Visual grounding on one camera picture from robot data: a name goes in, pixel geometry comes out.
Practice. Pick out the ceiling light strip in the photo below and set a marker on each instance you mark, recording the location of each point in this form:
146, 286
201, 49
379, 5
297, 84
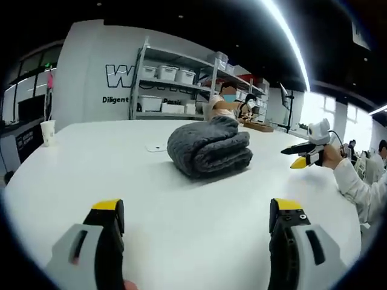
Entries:
291, 39

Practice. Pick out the black stand with monitor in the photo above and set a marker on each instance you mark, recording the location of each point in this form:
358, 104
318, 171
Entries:
291, 108

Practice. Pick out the person's right hand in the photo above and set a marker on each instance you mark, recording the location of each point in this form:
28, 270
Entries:
331, 155

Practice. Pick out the person's left hand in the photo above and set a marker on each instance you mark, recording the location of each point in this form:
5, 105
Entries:
130, 285

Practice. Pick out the black monitor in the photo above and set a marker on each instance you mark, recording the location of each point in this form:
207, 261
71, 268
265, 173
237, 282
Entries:
31, 108

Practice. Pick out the group of white storage boxes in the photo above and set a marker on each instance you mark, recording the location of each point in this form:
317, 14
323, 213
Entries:
167, 74

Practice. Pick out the white paper cup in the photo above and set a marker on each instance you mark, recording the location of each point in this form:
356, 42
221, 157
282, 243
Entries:
48, 133

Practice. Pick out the pink hanging object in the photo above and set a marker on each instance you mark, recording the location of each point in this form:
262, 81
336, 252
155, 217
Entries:
50, 80

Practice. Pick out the grey towel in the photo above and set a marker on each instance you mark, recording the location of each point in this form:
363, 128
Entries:
208, 151

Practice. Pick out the grey metal shelf rack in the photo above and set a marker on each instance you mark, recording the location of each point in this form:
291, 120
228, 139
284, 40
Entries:
141, 75

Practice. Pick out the wooden tray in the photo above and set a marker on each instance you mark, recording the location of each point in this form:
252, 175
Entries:
258, 127

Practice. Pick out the flat white card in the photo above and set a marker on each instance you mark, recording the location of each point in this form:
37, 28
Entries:
155, 147

